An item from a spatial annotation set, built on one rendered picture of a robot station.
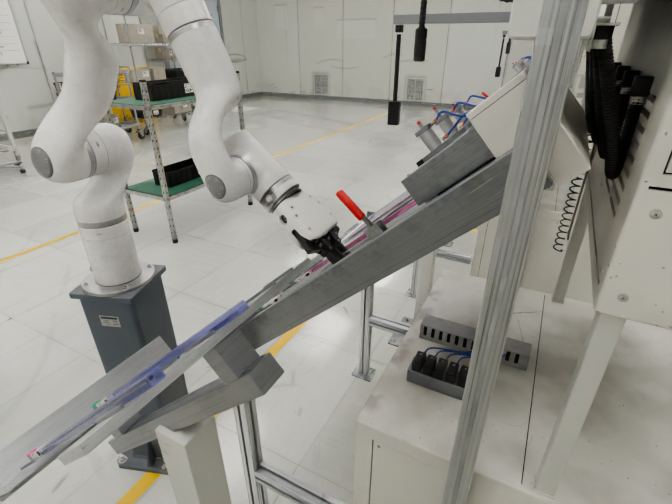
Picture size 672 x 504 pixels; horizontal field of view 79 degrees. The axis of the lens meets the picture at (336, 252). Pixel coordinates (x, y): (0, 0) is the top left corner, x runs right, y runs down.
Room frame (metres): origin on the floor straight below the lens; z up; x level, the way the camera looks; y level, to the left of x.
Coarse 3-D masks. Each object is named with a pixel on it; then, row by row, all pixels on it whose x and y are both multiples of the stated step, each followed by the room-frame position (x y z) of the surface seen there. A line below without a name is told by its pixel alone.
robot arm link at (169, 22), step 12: (144, 0) 0.85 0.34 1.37; (156, 0) 0.81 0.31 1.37; (168, 0) 0.80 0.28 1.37; (180, 0) 0.81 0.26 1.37; (192, 0) 0.82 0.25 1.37; (132, 12) 0.95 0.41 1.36; (144, 12) 0.97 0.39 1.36; (156, 12) 0.82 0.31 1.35; (168, 12) 0.80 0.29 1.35; (180, 12) 0.80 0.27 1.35; (192, 12) 0.81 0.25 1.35; (204, 12) 0.83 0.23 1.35; (168, 24) 0.80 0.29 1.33; (180, 24) 0.80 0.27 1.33; (168, 36) 0.81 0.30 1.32
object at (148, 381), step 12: (156, 372) 0.25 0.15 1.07; (132, 384) 0.26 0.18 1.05; (144, 384) 0.24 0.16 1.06; (156, 384) 0.24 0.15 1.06; (120, 396) 0.26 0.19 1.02; (132, 396) 0.25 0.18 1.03; (96, 408) 0.31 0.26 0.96; (108, 408) 0.28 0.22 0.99; (84, 420) 0.30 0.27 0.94; (72, 432) 0.32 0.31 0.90; (48, 444) 0.36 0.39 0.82
